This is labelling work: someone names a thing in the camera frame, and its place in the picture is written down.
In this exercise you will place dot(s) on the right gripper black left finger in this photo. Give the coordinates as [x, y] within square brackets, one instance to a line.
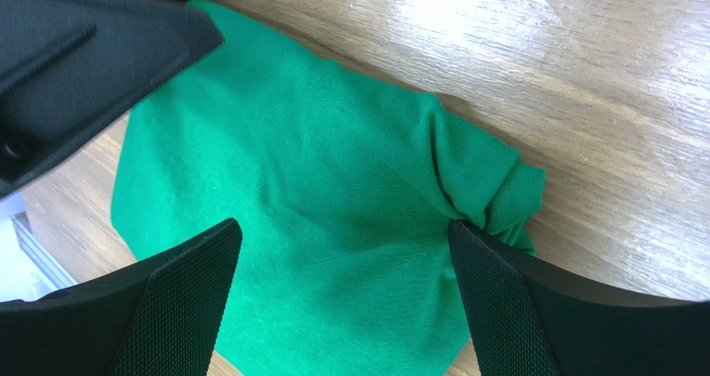
[159, 316]

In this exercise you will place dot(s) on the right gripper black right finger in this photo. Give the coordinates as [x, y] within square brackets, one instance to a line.
[529, 317]

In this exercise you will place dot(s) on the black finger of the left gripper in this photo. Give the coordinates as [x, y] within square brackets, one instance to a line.
[70, 68]

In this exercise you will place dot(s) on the green t shirt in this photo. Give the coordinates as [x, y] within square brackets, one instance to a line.
[344, 187]

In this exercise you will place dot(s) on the aluminium rail frame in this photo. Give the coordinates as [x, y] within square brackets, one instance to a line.
[28, 271]

